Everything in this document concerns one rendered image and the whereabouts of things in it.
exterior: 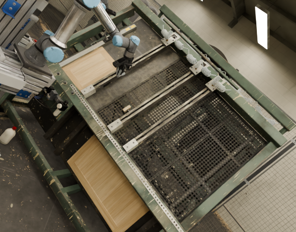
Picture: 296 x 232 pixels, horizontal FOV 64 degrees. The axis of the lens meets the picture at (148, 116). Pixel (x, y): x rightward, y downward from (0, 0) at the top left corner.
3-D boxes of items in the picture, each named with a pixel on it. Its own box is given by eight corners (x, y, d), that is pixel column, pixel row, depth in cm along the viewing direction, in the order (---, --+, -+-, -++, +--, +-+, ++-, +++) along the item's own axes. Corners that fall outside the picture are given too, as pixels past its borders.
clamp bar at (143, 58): (80, 93, 231) (74, 79, 210) (172, 38, 266) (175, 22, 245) (85, 100, 228) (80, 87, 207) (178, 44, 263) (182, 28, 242)
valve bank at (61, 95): (21, 82, 227) (36, 64, 223) (33, 85, 241) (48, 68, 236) (46, 120, 212) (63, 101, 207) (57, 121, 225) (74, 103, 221)
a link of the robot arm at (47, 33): (49, 49, 172) (61, 35, 169) (52, 58, 163) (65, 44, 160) (33, 39, 163) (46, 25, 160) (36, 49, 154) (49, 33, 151)
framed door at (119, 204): (68, 161, 248) (66, 161, 246) (103, 125, 237) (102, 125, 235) (117, 237, 221) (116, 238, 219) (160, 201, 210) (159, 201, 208)
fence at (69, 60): (59, 66, 244) (58, 63, 240) (133, 26, 272) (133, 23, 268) (62, 69, 242) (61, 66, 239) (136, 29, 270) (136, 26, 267)
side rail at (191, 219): (177, 223, 192) (180, 223, 182) (264, 145, 224) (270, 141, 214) (184, 232, 189) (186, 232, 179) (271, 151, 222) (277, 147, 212)
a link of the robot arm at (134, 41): (128, 33, 173) (138, 36, 178) (123, 46, 180) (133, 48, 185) (132, 39, 169) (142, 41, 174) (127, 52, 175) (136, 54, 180)
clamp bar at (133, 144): (121, 147, 210) (120, 137, 189) (215, 80, 245) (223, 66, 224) (128, 155, 207) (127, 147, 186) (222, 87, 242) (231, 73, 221)
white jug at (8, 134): (-4, 137, 233) (8, 123, 229) (5, 137, 242) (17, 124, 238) (0, 144, 230) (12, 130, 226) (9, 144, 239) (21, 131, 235)
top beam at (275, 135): (131, 8, 284) (131, 1, 275) (138, 4, 287) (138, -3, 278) (275, 149, 216) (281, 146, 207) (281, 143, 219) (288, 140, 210)
